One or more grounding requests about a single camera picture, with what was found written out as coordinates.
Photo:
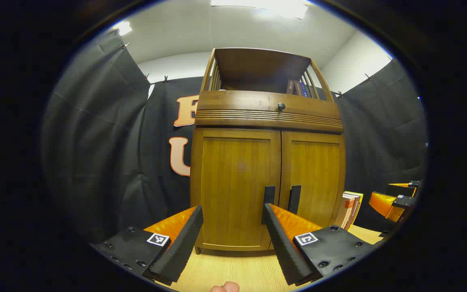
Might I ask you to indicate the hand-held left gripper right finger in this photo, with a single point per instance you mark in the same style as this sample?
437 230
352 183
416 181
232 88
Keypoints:
282 247

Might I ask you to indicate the long ceiling light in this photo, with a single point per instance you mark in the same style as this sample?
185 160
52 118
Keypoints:
262 6

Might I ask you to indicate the blue book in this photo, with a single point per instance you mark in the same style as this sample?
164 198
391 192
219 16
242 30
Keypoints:
304 90

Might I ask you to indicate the small ceiling light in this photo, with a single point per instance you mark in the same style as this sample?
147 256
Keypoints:
124 27

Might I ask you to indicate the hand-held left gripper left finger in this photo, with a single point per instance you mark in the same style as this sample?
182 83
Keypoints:
181 247

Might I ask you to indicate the brown spine book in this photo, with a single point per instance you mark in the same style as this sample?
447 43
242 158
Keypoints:
354 213

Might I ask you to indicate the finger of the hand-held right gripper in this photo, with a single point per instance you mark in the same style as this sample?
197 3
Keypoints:
408 187
383 205

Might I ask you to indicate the wooden shoe cabinet door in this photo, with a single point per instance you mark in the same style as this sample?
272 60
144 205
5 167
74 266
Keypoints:
318 170
233 174

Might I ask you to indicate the wooden double-door shoe cabinet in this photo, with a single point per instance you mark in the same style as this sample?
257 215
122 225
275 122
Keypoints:
237 101

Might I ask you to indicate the black drawer knob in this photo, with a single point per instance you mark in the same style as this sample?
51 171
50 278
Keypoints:
281 106

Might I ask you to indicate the beige orange book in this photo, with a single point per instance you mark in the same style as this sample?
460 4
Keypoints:
345 211

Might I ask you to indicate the black backdrop cloth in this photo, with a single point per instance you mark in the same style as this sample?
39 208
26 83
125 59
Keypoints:
95 142

